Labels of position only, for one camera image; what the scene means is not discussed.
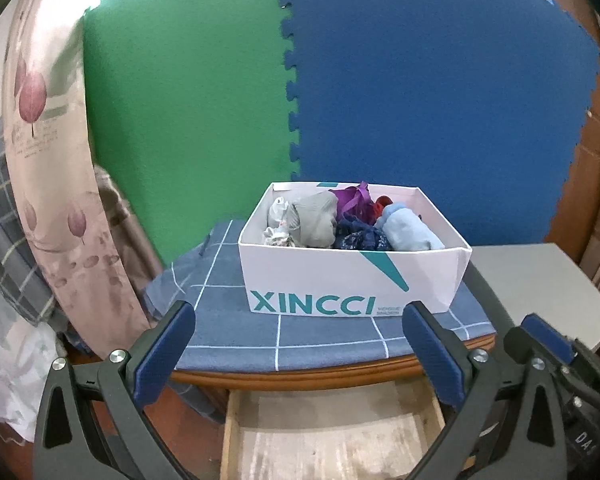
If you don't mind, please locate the navy floral underwear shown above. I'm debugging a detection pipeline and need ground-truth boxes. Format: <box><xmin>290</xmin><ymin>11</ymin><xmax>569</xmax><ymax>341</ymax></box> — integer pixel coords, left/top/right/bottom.
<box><xmin>334</xmin><ymin>214</ymin><xmax>392</xmax><ymax>252</ymax></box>

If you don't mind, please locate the grey plaid bedding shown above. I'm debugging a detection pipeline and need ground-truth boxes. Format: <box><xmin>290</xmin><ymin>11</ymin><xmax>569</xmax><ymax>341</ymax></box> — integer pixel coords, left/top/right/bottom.
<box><xmin>0</xmin><ymin>119</ymin><xmax>68</xmax><ymax>333</ymax></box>

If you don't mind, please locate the grey white underwear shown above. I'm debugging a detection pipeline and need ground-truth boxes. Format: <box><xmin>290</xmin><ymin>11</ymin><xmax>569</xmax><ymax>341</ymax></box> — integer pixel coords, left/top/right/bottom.
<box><xmin>287</xmin><ymin>191</ymin><xmax>338</xmax><ymax>248</ymax></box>

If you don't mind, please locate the purple bra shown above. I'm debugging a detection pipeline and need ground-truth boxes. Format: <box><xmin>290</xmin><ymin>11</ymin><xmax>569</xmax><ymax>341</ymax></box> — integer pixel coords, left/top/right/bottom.
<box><xmin>332</xmin><ymin>182</ymin><xmax>375</xmax><ymax>223</ymax></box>

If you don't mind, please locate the light blue sock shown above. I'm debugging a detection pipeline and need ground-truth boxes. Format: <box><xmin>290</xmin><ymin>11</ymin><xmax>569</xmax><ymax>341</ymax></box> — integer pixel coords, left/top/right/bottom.
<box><xmin>375</xmin><ymin>203</ymin><xmax>445</xmax><ymax>252</ymax></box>

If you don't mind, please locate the white XINCCI shoe box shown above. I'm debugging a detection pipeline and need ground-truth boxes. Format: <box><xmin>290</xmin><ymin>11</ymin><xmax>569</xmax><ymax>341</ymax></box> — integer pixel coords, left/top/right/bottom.
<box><xmin>238</xmin><ymin>182</ymin><xmax>472</xmax><ymax>318</ymax></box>

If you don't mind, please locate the pink floral curtain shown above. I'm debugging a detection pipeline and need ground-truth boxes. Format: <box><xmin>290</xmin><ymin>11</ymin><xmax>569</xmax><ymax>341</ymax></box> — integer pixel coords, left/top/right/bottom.
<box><xmin>3</xmin><ymin>0</ymin><xmax>162</xmax><ymax>358</ymax></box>

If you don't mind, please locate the blue checked cloth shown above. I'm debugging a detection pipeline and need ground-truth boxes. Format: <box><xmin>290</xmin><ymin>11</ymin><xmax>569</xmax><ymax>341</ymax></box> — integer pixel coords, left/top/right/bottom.
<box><xmin>142</xmin><ymin>218</ymin><xmax>498</xmax><ymax>426</ymax></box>

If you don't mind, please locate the wooden nightstand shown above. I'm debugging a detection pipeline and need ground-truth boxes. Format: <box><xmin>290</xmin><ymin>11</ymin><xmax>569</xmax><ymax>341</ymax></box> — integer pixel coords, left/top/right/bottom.
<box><xmin>170</xmin><ymin>354</ymin><xmax>424</xmax><ymax>415</ymax></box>

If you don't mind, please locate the red underwear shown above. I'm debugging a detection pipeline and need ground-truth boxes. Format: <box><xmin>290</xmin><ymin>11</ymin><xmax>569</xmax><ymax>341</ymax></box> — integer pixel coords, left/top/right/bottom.
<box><xmin>373</xmin><ymin>195</ymin><xmax>393</xmax><ymax>219</ymax></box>

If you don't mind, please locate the white patterned sheet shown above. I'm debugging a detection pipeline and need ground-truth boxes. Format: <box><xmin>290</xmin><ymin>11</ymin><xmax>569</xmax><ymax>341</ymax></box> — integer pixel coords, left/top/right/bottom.
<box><xmin>0</xmin><ymin>292</ymin><xmax>58</xmax><ymax>442</ymax></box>

